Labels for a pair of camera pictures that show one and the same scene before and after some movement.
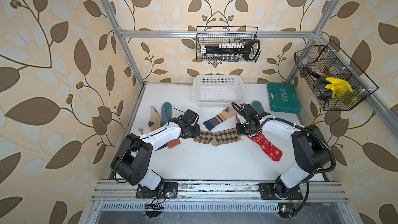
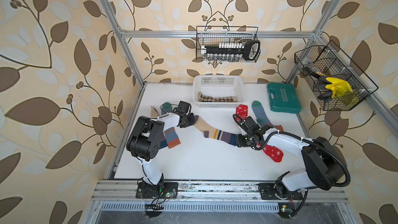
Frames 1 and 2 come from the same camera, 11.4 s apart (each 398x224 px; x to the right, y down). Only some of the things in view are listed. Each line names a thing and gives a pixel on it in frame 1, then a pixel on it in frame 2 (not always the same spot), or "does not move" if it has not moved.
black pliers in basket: [326, 94] does not move
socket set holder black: [229, 52] does not move
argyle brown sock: [216, 138] → [204, 98]
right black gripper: [239, 131] → [239, 142]
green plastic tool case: [283, 97] does not move
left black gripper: [197, 133] → [192, 120]
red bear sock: [269, 149] does not move
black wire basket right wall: [337, 83] does not move
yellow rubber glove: [339, 88] does not move
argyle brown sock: [206, 137] → [202, 98]
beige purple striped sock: [226, 114] → [209, 131]
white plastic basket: [218, 91] does not move
